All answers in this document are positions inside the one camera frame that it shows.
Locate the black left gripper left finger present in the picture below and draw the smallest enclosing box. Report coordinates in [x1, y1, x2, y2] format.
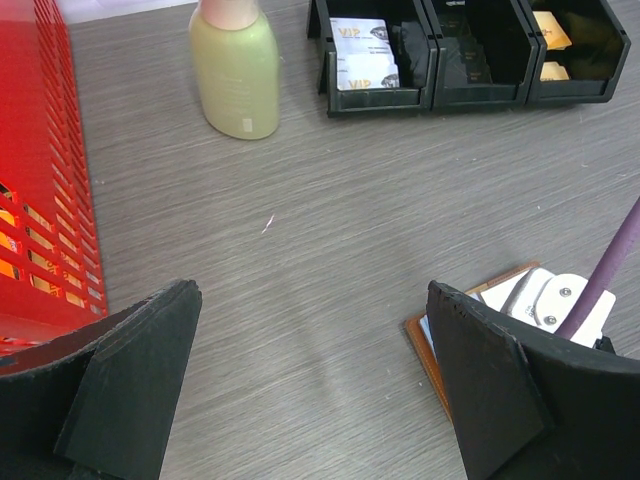
[1, 280, 202, 479]

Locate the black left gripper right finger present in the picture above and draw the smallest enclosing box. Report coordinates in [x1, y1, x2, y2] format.
[426, 281, 639, 479]

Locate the brown leather card holder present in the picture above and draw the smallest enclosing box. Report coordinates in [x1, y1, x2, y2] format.
[405, 261, 540, 422]

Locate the white card stack in tray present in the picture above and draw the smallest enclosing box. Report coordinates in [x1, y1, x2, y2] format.
[330, 17, 400, 91]

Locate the red plastic shopping basket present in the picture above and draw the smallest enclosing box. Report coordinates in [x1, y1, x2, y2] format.
[1, 1, 107, 356]

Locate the green liquid squeeze bottle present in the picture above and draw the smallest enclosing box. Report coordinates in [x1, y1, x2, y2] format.
[188, 0, 281, 140]

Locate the black three-compartment tray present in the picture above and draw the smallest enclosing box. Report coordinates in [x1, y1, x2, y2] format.
[307, 1, 631, 116]

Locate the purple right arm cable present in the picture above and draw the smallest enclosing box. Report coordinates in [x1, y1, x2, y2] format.
[554, 197, 640, 341]

